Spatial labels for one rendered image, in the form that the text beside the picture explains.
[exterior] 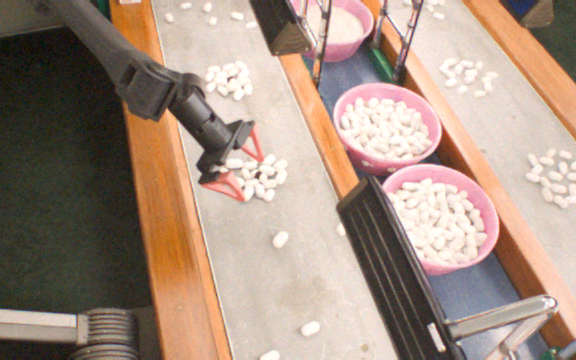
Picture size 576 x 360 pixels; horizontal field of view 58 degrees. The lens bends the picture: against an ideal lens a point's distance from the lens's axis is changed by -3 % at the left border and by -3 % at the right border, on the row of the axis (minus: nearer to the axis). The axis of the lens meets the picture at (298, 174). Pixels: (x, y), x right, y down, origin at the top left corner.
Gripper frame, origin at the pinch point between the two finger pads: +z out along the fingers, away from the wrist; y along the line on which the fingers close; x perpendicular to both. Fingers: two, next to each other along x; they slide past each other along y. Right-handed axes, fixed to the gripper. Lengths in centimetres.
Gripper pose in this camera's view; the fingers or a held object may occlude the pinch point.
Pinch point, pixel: (249, 177)
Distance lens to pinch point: 97.3
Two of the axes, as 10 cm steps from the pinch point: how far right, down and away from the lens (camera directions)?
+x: 7.9, -1.7, -5.9
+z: 5.3, 6.7, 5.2
